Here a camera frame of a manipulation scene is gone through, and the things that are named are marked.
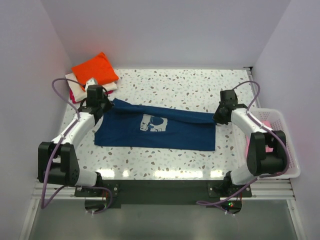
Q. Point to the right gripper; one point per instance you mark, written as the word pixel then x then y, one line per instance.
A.
pixel 217 118

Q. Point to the blue mickey t-shirt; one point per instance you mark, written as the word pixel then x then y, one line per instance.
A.
pixel 129 125

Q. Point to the white folded t-shirt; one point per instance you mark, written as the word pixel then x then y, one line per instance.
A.
pixel 80 94

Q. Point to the orange folded t-shirt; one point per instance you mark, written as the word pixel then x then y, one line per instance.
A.
pixel 98 68

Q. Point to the pink t-shirt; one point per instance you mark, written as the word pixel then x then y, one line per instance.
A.
pixel 266 125

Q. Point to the red folded t-shirt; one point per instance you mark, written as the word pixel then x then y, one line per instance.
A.
pixel 71 97

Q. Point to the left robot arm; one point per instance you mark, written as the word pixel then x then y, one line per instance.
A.
pixel 57 159

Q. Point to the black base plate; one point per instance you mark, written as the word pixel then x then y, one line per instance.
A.
pixel 117 193

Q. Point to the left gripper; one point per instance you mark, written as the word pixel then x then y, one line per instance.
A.
pixel 109 105

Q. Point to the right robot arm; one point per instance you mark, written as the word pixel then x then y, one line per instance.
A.
pixel 267 154

